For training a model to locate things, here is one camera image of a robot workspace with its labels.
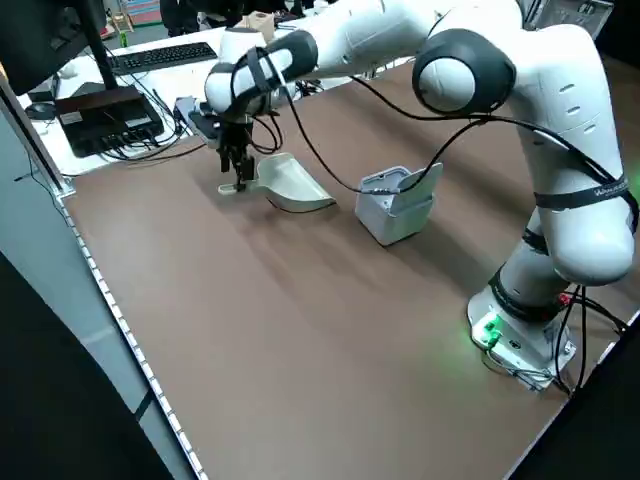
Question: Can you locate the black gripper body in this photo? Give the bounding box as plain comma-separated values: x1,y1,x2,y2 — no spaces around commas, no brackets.
215,117,255,151

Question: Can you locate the pale green plastic dustpan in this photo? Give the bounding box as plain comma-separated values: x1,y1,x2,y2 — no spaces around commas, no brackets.
217,153,337,213

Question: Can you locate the white trash can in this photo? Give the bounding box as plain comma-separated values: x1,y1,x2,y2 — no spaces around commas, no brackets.
353,162,445,247

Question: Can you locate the grey power adapter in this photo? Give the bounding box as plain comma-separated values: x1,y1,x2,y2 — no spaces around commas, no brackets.
173,96,201,132

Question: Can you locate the black keyboard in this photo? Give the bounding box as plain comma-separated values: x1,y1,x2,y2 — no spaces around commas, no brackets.
106,42,220,77

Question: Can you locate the black dock box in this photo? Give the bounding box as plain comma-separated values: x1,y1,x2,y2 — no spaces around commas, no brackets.
53,82,166,159

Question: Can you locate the black computer mouse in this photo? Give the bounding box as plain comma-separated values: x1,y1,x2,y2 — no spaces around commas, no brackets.
24,101,57,120

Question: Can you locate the black monitor with stand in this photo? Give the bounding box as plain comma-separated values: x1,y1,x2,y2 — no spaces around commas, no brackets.
0,0,124,96

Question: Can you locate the black cable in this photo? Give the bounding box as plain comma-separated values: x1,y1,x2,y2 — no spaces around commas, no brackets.
230,47,640,396

